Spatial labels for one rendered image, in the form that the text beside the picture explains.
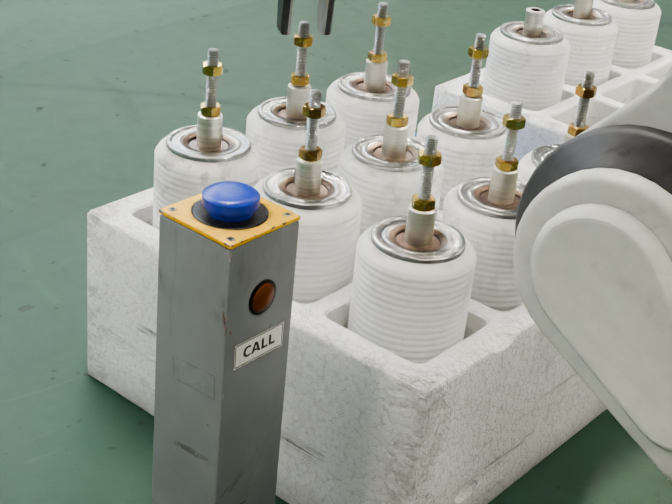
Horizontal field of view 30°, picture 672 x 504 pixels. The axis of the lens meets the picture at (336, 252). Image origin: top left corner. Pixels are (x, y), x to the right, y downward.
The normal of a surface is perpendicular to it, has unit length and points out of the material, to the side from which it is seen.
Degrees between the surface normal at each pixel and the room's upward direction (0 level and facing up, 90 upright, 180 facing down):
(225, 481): 90
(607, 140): 49
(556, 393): 90
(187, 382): 90
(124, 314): 90
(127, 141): 0
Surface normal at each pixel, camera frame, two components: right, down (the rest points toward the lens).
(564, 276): -0.62, 0.32
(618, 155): -0.54, -0.43
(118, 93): 0.09, -0.88
